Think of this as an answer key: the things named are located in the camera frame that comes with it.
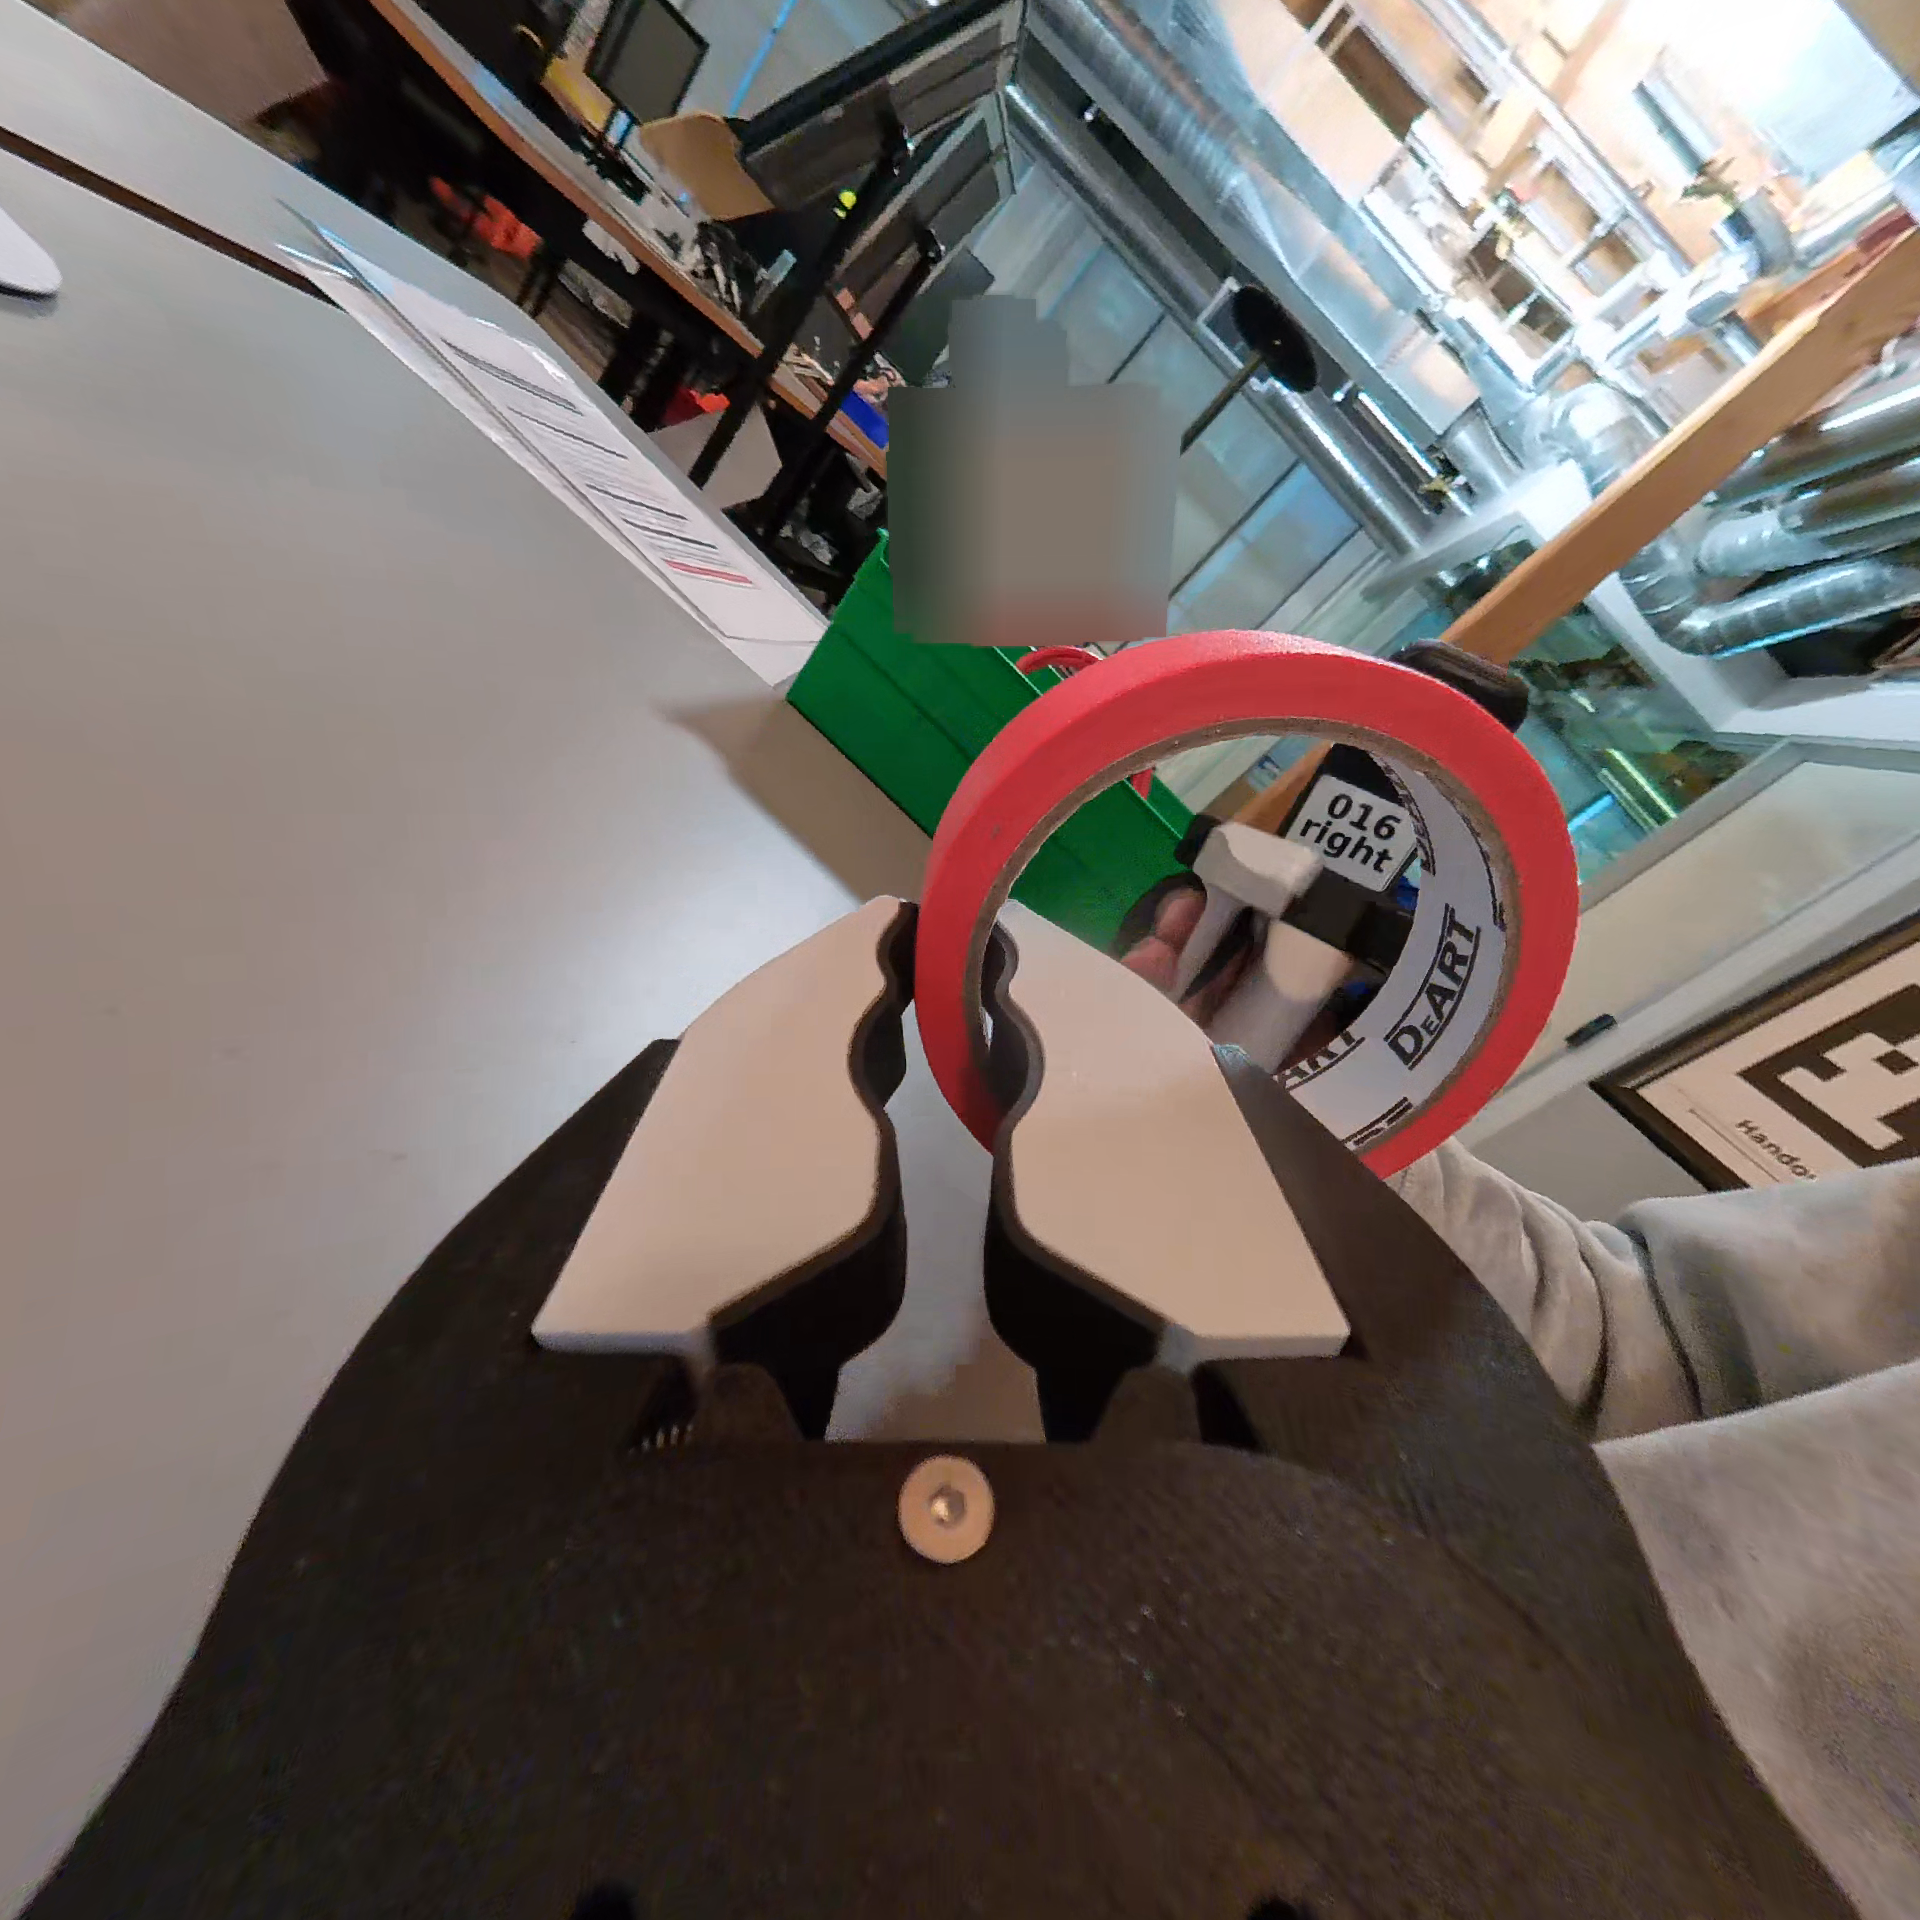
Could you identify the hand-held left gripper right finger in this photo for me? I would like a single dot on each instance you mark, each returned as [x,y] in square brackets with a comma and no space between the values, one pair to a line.
[1156,1184]

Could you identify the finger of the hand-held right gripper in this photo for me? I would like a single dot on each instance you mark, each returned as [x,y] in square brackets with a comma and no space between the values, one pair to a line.
[1253,866]

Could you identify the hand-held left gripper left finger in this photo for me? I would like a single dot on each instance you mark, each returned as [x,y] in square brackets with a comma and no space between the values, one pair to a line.
[720,1170]

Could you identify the red masking tape roll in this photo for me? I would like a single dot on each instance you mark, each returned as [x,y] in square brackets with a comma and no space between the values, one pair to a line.
[1244,669]

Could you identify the person's right forearm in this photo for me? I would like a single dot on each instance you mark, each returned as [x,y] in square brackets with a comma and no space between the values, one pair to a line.
[1771,1349]

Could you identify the person's right hand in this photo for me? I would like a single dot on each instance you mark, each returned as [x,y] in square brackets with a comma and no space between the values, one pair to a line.
[1167,944]

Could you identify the green plastic bin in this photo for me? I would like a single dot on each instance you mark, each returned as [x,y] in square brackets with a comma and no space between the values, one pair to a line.
[901,704]

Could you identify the black white marker sign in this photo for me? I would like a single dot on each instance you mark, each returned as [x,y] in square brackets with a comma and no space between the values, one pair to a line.
[1800,1073]

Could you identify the black round lamp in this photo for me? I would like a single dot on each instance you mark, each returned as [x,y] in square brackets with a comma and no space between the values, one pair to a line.
[1272,333]

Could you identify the wooden beam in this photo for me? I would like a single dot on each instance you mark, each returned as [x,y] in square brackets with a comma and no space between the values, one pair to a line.
[1694,465]

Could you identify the printed paper sheet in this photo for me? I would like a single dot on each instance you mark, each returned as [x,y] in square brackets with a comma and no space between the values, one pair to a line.
[600,451]

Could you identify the long wooden workbench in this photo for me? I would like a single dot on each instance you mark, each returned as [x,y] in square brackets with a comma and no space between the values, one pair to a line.
[600,201]

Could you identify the black computer monitor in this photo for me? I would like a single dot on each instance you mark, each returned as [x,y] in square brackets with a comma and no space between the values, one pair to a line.
[645,53]

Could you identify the white laptop stand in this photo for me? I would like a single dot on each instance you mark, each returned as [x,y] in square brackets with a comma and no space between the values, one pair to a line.
[24,254]

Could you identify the silver ventilation duct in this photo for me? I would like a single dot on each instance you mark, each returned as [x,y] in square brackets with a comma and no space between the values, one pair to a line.
[1787,599]
[1142,135]

